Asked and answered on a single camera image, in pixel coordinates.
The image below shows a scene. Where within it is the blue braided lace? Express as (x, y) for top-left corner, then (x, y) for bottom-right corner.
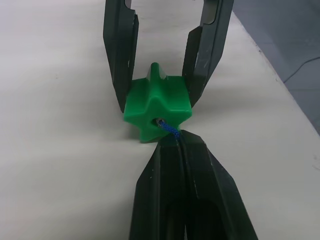
(156, 119), (181, 141)

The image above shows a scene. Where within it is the green star-shaped plastic block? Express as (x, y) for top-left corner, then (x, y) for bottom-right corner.
(123, 62), (194, 144)

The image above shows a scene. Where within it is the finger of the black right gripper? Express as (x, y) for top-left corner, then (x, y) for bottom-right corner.
(181, 0), (235, 111)
(102, 0), (140, 114)

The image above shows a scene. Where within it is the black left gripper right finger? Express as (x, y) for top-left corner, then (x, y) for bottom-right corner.
(180, 130), (259, 240)

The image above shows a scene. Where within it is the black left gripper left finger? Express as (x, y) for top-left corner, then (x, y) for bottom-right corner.
(128, 136), (188, 240)

